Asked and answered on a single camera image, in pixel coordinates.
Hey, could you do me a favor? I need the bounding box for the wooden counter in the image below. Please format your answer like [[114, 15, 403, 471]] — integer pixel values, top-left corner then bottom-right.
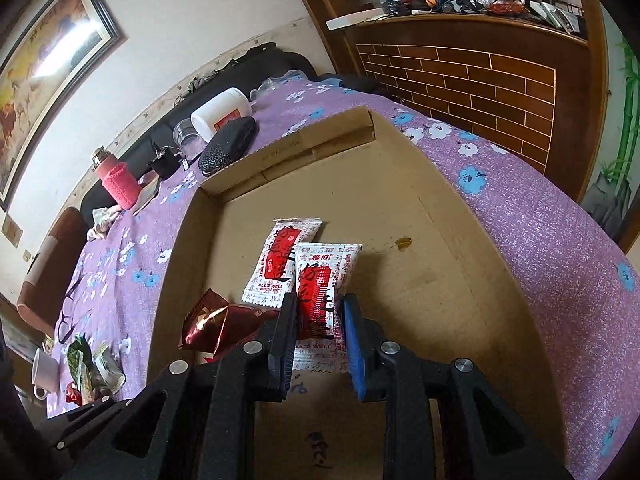
[[280, 0, 601, 206]]

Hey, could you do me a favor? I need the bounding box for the bamboo wall sticker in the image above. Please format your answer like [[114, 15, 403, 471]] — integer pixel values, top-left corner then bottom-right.
[[582, 35, 640, 241]]

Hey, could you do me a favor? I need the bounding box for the small notebook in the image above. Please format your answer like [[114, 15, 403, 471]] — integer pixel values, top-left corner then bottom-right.
[[132, 177, 161, 216]]

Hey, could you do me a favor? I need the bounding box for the black sofa back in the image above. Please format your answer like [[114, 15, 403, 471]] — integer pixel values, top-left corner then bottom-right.
[[80, 42, 318, 226]]

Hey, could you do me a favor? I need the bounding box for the brown chair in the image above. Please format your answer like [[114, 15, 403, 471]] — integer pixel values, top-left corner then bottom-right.
[[16, 207, 88, 336]]

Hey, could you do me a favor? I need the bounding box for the clear plastic bag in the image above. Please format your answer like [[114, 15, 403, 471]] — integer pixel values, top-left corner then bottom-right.
[[250, 67, 306, 102]]

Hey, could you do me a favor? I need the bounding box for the white and green snack packet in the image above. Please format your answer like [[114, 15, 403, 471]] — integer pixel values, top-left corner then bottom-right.
[[92, 344, 126, 396]]

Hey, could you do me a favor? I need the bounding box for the small black charger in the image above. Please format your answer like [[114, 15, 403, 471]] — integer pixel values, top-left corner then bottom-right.
[[148, 144, 183, 181]]

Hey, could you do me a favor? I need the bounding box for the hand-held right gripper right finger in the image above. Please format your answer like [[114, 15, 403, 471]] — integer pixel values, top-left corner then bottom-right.
[[340, 294, 576, 480]]

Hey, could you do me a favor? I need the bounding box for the purple floral blanket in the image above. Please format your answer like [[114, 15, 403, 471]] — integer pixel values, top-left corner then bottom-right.
[[47, 77, 640, 480]]

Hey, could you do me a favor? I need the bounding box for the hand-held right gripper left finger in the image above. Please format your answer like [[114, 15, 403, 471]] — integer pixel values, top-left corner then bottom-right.
[[60, 292, 301, 480]]

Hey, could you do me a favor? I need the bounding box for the long white box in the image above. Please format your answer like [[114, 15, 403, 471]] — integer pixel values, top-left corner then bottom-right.
[[326, 7, 396, 32]]

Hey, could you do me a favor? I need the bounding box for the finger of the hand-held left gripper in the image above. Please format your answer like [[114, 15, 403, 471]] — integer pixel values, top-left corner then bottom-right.
[[49, 395, 136, 456]]

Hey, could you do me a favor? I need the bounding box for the black glasses case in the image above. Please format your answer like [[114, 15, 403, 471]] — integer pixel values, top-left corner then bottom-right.
[[198, 116, 257, 177]]

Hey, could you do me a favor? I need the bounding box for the white plastic bag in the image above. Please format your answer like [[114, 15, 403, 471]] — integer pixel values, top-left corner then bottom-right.
[[191, 87, 251, 142]]

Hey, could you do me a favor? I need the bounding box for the pink bottle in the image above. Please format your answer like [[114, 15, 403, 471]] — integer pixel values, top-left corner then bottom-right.
[[90, 146, 141, 211]]

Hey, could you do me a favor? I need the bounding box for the white crumpled cloth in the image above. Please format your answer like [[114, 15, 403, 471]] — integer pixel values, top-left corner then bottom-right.
[[87, 206, 123, 242]]

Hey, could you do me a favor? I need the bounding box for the white mug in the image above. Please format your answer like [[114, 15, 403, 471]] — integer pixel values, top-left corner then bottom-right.
[[31, 349, 61, 401]]

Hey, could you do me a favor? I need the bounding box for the clear glass jar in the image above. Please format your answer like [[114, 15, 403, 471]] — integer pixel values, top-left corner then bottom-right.
[[173, 118, 206, 158]]

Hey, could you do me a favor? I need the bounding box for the framed wall picture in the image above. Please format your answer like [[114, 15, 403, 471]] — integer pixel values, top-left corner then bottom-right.
[[0, 0, 126, 211]]

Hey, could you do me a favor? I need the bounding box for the white and red snack packet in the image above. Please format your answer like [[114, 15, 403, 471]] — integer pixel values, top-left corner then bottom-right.
[[241, 218, 324, 306], [291, 242, 363, 373]]

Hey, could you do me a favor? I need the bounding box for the cardboard box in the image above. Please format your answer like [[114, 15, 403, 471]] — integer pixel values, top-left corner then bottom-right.
[[145, 106, 551, 480]]

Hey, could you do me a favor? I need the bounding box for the dark red foil snack packet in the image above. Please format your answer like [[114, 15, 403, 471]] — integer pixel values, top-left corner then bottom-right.
[[179, 287, 281, 362]]

